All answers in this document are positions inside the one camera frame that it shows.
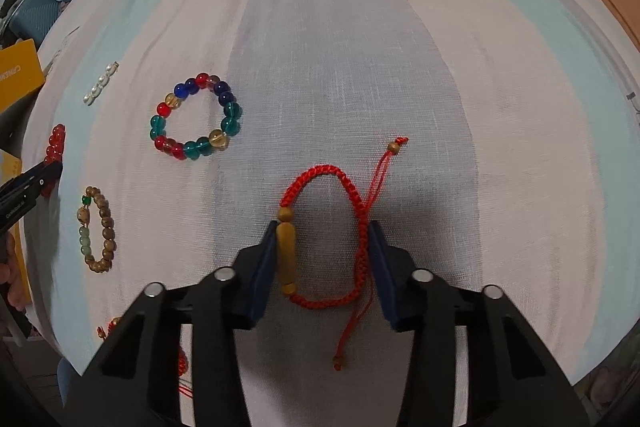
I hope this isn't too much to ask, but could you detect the wooden bead bracelet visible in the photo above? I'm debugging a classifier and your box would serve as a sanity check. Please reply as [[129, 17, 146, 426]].
[[76, 186, 117, 274]]

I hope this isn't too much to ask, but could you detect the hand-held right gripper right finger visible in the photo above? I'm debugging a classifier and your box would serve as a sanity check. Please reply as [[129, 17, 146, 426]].
[[367, 221, 591, 427]]

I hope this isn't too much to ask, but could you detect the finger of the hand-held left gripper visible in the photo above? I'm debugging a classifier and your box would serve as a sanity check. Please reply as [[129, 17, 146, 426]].
[[20, 161, 64, 195]]

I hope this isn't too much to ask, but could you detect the multicolour glass bead bracelet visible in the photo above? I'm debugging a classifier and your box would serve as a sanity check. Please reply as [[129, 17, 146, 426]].
[[149, 73, 244, 161]]

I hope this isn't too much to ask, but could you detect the teal suitcase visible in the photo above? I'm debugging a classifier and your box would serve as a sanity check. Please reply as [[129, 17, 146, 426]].
[[7, 0, 66, 52]]

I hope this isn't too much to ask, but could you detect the red braided cord bracelet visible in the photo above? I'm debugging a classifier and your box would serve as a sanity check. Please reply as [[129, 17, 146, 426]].
[[277, 136, 410, 370], [96, 316, 198, 408]]

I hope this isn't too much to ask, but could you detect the person's blue jeans leg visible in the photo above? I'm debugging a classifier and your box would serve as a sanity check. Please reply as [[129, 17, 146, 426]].
[[56, 359, 85, 405]]

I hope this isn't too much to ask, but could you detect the person's left hand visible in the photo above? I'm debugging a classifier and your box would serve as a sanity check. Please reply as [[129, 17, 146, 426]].
[[0, 252, 31, 308]]

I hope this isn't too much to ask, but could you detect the striped bed sheet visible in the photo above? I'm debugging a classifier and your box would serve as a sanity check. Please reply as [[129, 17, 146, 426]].
[[22, 0, 640, 427]]

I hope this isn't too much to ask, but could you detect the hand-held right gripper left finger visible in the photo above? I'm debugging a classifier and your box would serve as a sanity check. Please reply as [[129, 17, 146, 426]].
[[62, 221, 281, 427]]

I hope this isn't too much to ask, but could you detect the white and yellow cardboard box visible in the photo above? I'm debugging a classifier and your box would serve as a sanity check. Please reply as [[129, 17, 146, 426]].
[[0, 39, 46, 188]]

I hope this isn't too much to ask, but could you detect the red bead bracelet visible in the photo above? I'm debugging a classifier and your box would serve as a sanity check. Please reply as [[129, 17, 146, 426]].
[[40, 123, 67, 198]]

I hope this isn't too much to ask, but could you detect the white pearl bracelet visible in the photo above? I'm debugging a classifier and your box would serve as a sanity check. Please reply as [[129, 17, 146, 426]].
[[82, 62, 120, 106]]

